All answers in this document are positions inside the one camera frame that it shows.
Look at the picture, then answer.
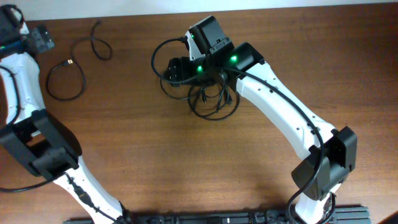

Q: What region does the black cable with gold plug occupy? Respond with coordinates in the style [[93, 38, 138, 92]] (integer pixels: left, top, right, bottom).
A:
[[45, 20, 113, 102]]

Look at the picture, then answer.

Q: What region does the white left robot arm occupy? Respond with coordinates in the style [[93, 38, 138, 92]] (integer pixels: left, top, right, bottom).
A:
[[1, 4, 132, 223]]

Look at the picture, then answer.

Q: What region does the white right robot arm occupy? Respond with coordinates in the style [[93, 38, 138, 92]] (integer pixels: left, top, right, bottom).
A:
[[162, 42, 358, 223]]

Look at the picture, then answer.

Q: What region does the black coiled cable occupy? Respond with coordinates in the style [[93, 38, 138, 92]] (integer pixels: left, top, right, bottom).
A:
[[187, 80, 241, 121]]

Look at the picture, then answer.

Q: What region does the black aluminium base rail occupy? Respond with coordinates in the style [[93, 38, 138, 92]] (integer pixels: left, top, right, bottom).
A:
[[63, 205, 371, 224]]

